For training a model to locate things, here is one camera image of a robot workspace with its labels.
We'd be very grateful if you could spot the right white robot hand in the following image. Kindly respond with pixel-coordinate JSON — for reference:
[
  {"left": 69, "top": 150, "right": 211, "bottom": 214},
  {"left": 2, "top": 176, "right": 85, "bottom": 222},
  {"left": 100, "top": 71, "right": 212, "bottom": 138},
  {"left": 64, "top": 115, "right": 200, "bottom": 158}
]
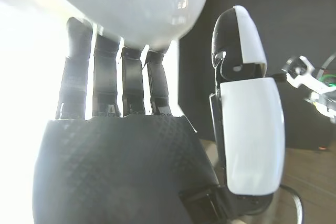
[{"left": 33, "top": 5, "right": 287, "bottom": 224}]

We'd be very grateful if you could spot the thin black cable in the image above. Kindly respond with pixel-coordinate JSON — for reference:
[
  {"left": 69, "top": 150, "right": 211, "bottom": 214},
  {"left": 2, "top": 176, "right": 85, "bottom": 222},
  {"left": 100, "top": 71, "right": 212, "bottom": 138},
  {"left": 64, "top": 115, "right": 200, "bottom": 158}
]
[{"left": 278, "top": 184, "right": 305, "bottom": 224}]

